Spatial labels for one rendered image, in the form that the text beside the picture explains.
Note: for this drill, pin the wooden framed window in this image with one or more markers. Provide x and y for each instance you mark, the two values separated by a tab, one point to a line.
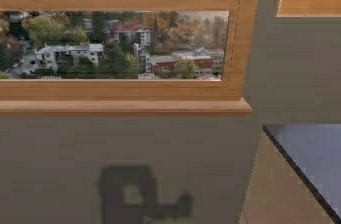
318	6
111	90

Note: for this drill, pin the grey topped wooden cabinet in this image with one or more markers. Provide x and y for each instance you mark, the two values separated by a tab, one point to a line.
328	160

